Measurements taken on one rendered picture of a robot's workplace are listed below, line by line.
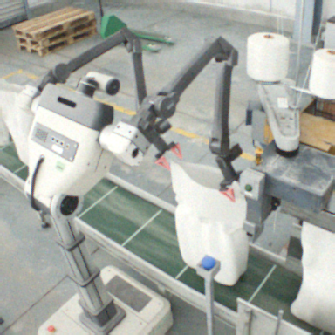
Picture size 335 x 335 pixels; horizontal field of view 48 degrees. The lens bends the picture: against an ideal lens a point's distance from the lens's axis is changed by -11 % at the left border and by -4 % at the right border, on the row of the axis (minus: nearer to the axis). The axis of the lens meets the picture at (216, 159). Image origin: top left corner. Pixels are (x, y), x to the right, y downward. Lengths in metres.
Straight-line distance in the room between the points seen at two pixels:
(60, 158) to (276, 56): 0.88
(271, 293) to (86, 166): 1.25
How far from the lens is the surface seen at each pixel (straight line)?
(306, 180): 1.37
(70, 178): 1.45
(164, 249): 2.40
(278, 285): 2.24
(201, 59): 1.51
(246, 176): 1.38
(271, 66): 1.52
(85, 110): 1.43
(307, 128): 1.65
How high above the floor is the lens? 2.20
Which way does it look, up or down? 37 degrees down
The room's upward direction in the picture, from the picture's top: 1 degrees counter-clockwise
